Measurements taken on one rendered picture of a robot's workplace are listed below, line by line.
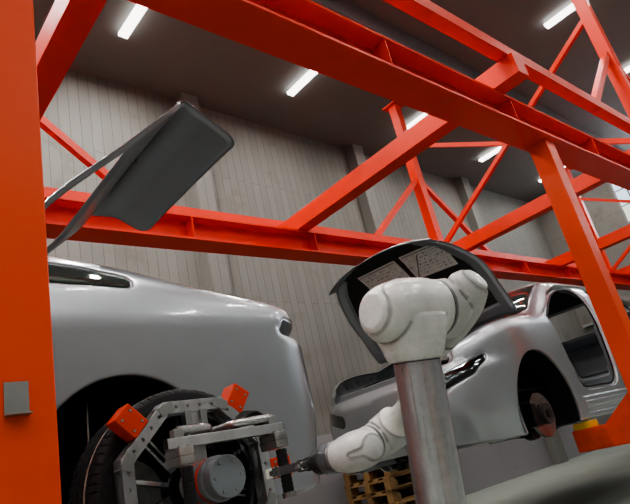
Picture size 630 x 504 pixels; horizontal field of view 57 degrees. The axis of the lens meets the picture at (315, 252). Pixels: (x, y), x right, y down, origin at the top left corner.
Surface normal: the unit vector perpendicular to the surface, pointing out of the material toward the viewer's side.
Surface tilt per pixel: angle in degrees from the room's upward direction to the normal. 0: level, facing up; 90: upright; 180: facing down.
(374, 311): 84
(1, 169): 90
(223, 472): 90
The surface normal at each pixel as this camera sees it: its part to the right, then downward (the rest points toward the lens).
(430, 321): 0.56, -0.17
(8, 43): 0.62, -0.41
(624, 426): -0.75, -0.08
